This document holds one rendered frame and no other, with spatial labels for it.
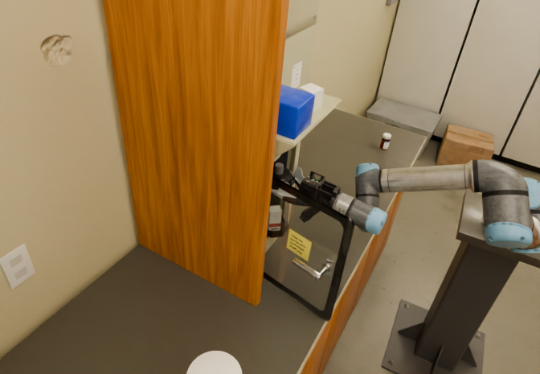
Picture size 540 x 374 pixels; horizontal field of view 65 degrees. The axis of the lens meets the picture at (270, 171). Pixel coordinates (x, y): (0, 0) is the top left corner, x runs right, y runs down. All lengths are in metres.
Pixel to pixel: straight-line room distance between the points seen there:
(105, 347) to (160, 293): 0.22
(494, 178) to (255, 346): 0.82
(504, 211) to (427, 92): 3.03
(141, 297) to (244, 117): 0.71
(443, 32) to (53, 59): 3.42
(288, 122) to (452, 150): 3.06
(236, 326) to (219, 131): 0.61
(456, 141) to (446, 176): 2.64
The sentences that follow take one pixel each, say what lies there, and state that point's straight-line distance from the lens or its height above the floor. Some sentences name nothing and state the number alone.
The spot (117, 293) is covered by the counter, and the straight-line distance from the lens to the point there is 1.46.
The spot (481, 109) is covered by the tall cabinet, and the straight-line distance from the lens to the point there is 4.24.
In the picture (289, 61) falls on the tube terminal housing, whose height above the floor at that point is 1.64.
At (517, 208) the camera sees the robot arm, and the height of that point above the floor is 1.37.
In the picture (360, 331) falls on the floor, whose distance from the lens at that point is 2.57.
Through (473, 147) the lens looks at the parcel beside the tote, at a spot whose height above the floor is 0.26.
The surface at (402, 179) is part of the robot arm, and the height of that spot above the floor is 1.31.
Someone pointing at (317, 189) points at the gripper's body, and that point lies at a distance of 1.29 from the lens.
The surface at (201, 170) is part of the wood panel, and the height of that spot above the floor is 1.38.
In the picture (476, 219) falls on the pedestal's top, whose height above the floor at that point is 0.94.
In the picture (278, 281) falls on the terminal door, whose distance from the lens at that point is 1.35.
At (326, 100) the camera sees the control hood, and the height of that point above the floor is 1.51.
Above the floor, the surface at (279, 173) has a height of 1.27.
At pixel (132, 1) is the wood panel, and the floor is 1.79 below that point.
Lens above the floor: 2.06
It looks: 36 degrees down
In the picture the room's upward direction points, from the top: 5 degrees clockwise
